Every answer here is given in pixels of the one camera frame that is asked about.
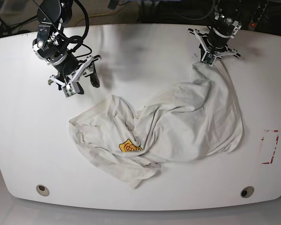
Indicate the black white gripper body image left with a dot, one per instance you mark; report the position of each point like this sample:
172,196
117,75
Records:
58,52

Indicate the black white gripper body image right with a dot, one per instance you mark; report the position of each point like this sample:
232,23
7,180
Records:
216,40

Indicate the white T-shirt with yellow print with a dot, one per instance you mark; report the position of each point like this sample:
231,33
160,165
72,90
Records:
188,121

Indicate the black tripod stand legs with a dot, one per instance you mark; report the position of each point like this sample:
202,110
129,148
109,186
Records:
7,30

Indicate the left table grommet hole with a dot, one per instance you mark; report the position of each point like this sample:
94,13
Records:
42,190

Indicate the table grommet hole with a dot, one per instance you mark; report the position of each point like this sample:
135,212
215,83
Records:
42,190
247,192

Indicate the red tape rectangle marking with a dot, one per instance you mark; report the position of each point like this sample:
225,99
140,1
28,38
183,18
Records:
268,147

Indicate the right table grommet hole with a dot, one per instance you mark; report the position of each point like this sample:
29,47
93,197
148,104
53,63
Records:
247,192

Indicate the wrist camera module image left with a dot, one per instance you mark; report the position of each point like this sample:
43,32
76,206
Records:
68,90

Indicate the wrist camera module image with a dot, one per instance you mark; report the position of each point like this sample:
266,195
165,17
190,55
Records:
208,58
68,90

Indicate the wrist camera module image right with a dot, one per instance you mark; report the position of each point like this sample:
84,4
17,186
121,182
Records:
208,58

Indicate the black power strip red switch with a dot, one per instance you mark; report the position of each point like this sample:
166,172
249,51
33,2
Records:
262,4

